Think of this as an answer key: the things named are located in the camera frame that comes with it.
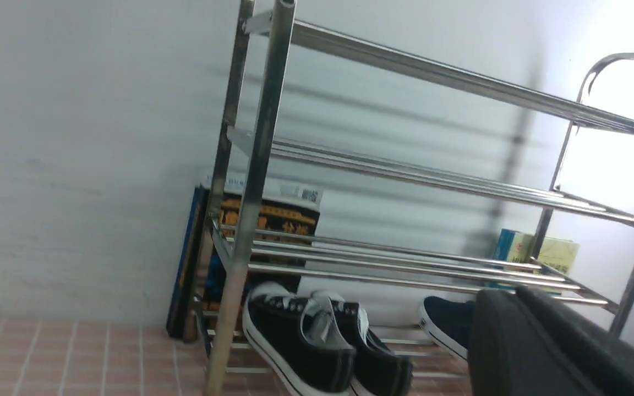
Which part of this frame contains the left navy canvas shoe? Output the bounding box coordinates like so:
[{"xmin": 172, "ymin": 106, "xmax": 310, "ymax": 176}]
[{"xmin": 419, "ymin": 296, "xmax": 475, "ymax": 362}]

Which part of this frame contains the stainless steel shoe rack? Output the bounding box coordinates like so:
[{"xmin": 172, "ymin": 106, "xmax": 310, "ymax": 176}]
[{"xmin": 199, "ymin": 1, "xmax": 634, "ymax": 395}]

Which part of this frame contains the yellow teal book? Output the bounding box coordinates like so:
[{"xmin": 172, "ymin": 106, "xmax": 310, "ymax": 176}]
[{"xmin": 488, "ymin": 228, "xmax": 580, "ymax": 295}]

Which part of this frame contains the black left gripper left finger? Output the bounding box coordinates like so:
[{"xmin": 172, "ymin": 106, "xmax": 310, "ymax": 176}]
[{"xmin": 467, "ymin": 290, "xmax": 592, "ymax": 395}]

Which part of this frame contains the dark image processing book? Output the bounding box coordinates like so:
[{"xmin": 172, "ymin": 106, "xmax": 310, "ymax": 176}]
[{"xmin": 166, "ymin": 170, "xmax": 322, "ymax": 340}]

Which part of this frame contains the black canvas sneaker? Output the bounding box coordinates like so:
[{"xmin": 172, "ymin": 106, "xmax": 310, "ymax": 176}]
[
  {"xmin": 310, "ymin": 290, "xmax": 413, "ymax": 395},
  {"xmin": 242, "ymin": 282, "xmax": 356, "ymax": 395}
]

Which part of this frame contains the pink checkered tablecloth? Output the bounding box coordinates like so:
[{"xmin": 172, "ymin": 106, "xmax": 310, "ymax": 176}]
[{"xmin": 0, "ymin": 317, "xmax": 471, "ymax": 395}]

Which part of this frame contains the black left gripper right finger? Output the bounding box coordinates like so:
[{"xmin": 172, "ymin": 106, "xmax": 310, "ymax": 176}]
[{"xmin": 515, "ymin": 287, "xmax": 634, "ymax": 395}]

